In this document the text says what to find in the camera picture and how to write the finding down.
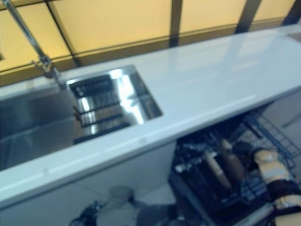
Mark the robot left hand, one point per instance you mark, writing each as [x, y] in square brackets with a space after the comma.
[92, 212]

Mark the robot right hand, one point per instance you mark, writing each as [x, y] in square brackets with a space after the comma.
[247, 155]

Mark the white round ceramic plate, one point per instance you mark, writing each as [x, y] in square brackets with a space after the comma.
[217, 169]
[232, 160]

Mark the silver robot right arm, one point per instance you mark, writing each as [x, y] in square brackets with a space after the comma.
[275, 174]

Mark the dark built-in dishwasher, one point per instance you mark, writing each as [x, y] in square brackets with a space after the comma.
[188, 202]

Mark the narrow white cabinet door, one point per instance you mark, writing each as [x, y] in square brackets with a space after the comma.
[131, 169]

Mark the wide white cabinet door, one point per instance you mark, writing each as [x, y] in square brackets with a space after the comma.
[30, 207]

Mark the black dish rack steel rods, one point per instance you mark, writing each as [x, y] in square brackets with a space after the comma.
[98, 106]

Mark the stainless steel kitchen sink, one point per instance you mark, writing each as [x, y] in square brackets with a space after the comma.
[30, 117]

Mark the chrome pull-down kitchen faucet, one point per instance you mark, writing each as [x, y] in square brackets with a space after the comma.
[30, 40]

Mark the window with dark frame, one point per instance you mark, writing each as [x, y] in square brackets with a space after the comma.
[117, 23]

